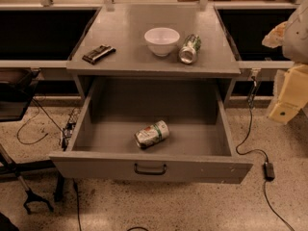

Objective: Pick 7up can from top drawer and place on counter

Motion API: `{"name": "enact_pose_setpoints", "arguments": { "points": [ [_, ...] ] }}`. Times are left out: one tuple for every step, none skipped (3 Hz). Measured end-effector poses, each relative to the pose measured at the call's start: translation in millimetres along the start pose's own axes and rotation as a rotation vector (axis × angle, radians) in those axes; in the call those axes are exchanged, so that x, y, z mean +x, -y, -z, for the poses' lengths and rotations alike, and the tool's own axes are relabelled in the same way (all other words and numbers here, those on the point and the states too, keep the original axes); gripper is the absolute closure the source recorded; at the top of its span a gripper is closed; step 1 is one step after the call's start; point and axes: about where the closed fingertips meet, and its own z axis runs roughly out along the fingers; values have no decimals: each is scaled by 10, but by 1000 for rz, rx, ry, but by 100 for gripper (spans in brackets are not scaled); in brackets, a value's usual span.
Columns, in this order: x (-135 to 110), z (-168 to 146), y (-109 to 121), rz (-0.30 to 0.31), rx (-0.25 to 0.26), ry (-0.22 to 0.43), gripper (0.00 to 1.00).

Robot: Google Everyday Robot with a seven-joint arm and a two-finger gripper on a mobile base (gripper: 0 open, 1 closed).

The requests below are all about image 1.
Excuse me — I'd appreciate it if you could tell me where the power strip on floor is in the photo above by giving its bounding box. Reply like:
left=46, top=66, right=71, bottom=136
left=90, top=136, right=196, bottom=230
left=60, top=113, right=78, bottom=151

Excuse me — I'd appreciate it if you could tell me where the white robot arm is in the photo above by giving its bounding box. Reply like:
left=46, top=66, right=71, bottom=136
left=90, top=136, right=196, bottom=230
left=262, top=0, right=308, bottom=124

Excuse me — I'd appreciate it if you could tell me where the grey counter cabinet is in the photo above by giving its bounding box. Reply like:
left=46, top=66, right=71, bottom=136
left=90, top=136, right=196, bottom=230
left=65, top=3, right=243, bottom=108

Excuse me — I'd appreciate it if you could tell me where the black snack bar packet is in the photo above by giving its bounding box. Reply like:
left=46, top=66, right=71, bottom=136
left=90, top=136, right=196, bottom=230
left=83, top=45, right=116, bottom=64

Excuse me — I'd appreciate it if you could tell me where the thin black floor cable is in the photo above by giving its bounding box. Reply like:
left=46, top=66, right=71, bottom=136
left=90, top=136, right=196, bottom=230
left=16, top=96, right=65, bottom=146

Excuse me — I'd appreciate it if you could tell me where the black power adapter with cable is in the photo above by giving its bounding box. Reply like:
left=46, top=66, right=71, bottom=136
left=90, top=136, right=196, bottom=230
left=236, top=76, right=295, bottom=231

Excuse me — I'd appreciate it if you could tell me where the black bin at left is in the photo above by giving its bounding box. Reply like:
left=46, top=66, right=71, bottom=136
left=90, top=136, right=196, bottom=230
left=0, top=68, right=39, bottom=122

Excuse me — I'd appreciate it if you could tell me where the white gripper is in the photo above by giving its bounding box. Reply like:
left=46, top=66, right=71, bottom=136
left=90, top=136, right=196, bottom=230
left=262, top=21, right=308, bottom=124

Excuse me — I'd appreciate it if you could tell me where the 7up can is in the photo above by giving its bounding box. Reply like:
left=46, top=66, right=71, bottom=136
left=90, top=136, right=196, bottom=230
left=135, top=120, right=169, bottom=149

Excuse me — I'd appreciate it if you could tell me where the black tripod stand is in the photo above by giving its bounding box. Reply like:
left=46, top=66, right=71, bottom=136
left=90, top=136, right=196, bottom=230
left=0, top=144, right=54, bottom=215

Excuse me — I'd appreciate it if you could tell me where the grey open top drawer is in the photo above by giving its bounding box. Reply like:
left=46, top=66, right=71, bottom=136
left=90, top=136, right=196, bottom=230
left=50, top=77, right=252, bottom=184

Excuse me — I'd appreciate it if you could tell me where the black drawer handle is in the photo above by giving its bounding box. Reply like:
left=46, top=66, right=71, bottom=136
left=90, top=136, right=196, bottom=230
left=134, top=164, right=167, bottom=176

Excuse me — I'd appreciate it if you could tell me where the green can on counter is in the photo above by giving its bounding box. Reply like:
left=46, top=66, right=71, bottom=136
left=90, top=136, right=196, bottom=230
left=179, top=34, right=201, bottom=64

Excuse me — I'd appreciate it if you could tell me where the white bowl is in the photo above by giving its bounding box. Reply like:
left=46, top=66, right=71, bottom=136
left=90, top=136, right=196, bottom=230
left=144, top=27, right=180, bottom=57

